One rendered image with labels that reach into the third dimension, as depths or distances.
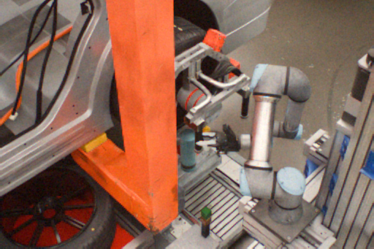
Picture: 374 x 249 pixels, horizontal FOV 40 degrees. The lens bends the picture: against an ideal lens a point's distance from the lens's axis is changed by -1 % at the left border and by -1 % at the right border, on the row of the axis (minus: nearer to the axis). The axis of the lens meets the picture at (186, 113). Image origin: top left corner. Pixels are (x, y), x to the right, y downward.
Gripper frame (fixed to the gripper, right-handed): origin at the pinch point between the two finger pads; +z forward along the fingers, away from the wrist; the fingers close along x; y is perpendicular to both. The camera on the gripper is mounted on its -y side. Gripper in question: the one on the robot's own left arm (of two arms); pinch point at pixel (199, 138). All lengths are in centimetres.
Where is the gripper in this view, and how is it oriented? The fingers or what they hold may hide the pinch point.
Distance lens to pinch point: 247.1
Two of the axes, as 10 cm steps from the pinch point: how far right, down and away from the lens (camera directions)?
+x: 0.2, -7.0, 7.2
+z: -10.0, -0.1, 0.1
